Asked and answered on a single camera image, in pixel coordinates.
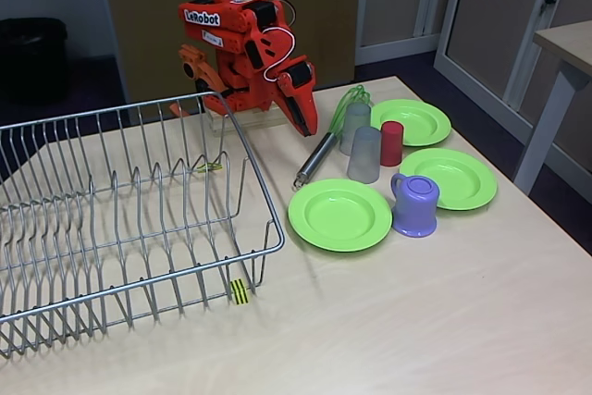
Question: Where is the green whisk with steel handle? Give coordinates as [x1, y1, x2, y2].
[291, 83, 374, 191]

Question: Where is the translucent grey plastic cup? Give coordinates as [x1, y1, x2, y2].
[339, 103, 373, 155]
[347, 125, 383, 185]

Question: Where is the red plastic cup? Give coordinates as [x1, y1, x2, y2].
[380, 120, 406, 167]

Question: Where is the purple plastic mug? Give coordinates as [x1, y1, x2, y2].
[390, 173, 440, 238]

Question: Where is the wooden base block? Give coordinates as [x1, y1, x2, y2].
[205, 101, 290, 137]

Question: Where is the light orange table clamp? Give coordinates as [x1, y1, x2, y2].
[166, 43, 232, 119]

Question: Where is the green plastic plate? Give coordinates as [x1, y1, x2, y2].
[369, 98, 452, 147]
[398, 148, 499, 212]
[287, 178, 394, 253]

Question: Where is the brown pin board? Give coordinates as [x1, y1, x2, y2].
[96, 0, 363, 105]

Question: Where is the yellow black striped tape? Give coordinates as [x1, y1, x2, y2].
[229, 278, 253, 307]

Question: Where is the grey sliding door cabinet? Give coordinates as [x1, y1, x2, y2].
[433, 0, 592, 169]

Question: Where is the black waste bin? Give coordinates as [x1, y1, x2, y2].
[0, 18, 69, 105]

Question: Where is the beige desk with grey leg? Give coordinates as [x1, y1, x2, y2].
[512, 19, 592, 197]

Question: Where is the white servo cable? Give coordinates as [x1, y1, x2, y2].
[260, 26, 297, 84]

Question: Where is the black cable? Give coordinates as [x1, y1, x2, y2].
[271, 0, 298, 27]

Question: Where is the metal wire dish rack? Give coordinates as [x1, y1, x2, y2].
[0, 89, 286, 360]

